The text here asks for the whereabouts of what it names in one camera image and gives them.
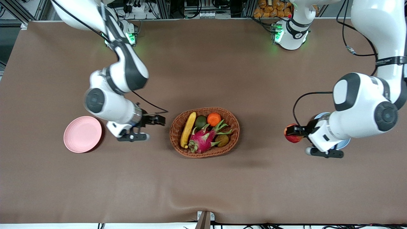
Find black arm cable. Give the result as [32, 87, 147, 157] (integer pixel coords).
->
[51, 0, 169, 114]
[292, 0, 379, 126]

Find pink round plate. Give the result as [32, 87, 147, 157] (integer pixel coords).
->
[64, 116, 103, 153]

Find pink dragon fruit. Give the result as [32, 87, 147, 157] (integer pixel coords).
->
[188, 120, 233, 154]

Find grey control box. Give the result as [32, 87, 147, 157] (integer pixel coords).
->
[184, 0, 231, 19]

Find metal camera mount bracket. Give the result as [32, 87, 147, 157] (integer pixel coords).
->
[197, 211, 215, 229]

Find brown kiwi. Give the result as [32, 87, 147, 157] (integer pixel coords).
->
[215, 134, 230, 147]

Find aluminium frame profile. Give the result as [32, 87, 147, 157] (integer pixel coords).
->
[0, 0, 50, 26]

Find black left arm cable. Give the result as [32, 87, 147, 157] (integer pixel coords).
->
[292, 0, 379, 126]

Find yellow banana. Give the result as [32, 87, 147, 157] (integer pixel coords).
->
[180, 112, 197, 149]

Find brown wicker basket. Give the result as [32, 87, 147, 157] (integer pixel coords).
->
[169, 107, 240, 158]

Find orange snack packets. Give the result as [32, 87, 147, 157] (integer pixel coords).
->
[253, 0, 293, 18]

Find blue round plate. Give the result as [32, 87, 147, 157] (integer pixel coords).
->
[313, 112, 351, 150]

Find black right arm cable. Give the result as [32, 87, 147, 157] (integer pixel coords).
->
[51, 0, 169, 114]

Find brown table mat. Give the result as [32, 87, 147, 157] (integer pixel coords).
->
[0, 18, 407, 225]

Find red apple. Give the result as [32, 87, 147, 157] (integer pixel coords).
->
[284, 123, 304, 143]

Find orange fruit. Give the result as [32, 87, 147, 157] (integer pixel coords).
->
[207, 113, 222, 127]

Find white power strip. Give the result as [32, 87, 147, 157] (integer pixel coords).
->
[124, 3, 147, 13]

